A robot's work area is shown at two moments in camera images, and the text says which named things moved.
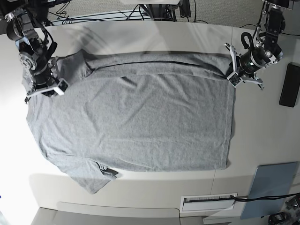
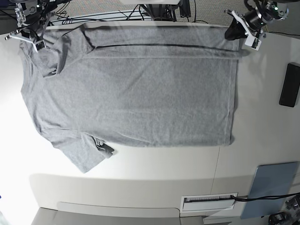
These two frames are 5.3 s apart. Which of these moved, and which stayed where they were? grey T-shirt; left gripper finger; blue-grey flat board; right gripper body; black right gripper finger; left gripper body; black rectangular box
Moved: right gripper body; black right gripper finger; left gripper body; grey T-shirt; left gripper finger
Stayed: blue-grey flat board; black rectangular box
